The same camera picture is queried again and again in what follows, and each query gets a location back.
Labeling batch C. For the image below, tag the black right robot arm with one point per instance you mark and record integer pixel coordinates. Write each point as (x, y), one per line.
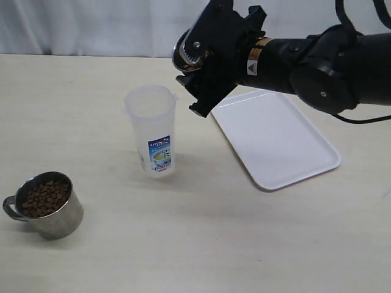
(332, 72)

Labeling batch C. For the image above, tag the white backdrop curtain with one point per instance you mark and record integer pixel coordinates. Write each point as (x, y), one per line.
(151, 28)

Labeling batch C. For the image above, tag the steel mug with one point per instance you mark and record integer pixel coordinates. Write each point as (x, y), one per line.
(55, 226)
(187, 51)

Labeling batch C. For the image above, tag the white plastic tray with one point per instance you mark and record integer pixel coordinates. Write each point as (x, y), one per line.
(277, 144)

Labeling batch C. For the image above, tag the clear plastic container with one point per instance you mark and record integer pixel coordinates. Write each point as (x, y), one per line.
(151, 109)

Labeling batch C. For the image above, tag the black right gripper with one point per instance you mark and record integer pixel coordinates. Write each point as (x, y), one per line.
(218, 40)

